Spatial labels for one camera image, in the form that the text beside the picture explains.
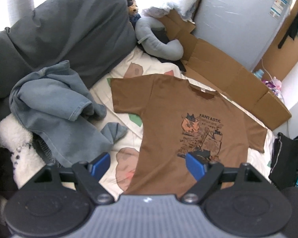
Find brown t-shirt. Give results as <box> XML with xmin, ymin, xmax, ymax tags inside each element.
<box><xmin>111</xmin><ymin>74</ymin><xmax>267</xmax><ymax>196</ymax></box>

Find cream bear print bedsheet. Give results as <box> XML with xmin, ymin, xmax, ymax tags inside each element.
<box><xmin>90</xmin><ymin>48</ymin><xmax>274</xmax><ymax>198</ymax></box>

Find white fuzzy spotted blanket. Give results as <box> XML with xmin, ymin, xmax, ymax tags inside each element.
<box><xmin>0</xmin><ymin>114</ymin><xmax>45</xmax><ymax>188</ymax></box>

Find grey-blue sweatshirt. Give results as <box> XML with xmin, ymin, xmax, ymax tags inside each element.
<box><xmin>9</xmin><ymin>61</ymin><xmax>127</xmax><ymax>167</ymax></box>

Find flattened cardboard box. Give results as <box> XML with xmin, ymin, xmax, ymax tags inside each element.
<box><xmin>159</xmin><ymin>10</ymin><xmax>292</xmax><ymax>130</ymax></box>

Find white purple refill pouch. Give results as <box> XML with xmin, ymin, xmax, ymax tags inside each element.
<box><xmin>262</xmin><ymin>77</ymin><xmax>282</xmax><ymax>98</ymax></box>

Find detergent bottle teal cap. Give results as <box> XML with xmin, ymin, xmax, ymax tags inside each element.
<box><xmin>253</xmin><ymin>69</ymin><xmax>264</xmax><ymax>80</ymax></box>

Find grey neck pillow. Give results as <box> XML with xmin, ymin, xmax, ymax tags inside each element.
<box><xmin>135</xmin><ymin>17</ymin><xmax>184</xmax><ymax>61</ymax></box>

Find upright cardboard sheet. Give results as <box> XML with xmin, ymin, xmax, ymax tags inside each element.
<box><xmin>255</xmin><ymin>0</ymin><xmax>298</xmax><ymax>81</ymax></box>

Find dark grey pillow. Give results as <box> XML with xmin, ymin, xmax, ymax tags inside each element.
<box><xmin>0</xmin><ymin>0</ymin><xmax>136</xmax><ymax>98</ymax></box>

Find black cloth under pillow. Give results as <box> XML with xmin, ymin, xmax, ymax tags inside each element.
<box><xmin>137</xmin><ymin>29</ymin><xmax>186</xmax><ymax>72</ymax></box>

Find grey plastic-wrapped mattress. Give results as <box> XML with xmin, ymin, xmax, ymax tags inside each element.
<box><xmin>193</xmin><ymin>0</ymin><xmax>292</xmax><ymax>71</ymax></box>

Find small teddy bear toy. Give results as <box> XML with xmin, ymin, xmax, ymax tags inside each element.
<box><xmin>127</xmin><ymin>0</ymin><xmax>141</xmax><ymax>27</ymax></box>

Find white power cable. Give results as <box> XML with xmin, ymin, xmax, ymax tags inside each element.
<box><xmin>260</xmin><ymin>58</ymin><xmax>286</xmax><ymax>105</ymax></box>

